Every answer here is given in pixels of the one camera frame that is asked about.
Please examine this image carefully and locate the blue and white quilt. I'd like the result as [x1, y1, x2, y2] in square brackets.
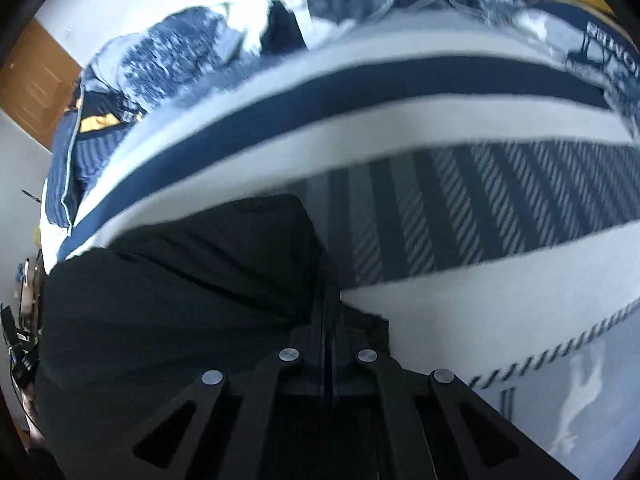
[80, 0, 481, 111]

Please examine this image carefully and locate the blue pillow with yellow stripe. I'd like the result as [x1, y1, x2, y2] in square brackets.
[480, 0, 640, 111]

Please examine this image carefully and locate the wooden door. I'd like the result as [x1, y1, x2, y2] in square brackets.
[0, 17, 84, 152]

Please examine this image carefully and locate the bed with blue printed sheet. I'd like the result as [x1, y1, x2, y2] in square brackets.
[37, 10, 640, 480]

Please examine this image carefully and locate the black puffer jacket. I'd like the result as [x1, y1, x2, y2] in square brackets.
[34, 192, 391, 480]

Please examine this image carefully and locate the blue striped pillow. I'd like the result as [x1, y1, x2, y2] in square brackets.
[46, 80, 147, 233]

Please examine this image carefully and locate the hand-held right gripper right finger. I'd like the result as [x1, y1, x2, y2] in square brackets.
[329, 285, 576, 480]

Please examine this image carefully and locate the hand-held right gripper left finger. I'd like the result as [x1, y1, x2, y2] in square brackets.
[132, 285, 329, 480]

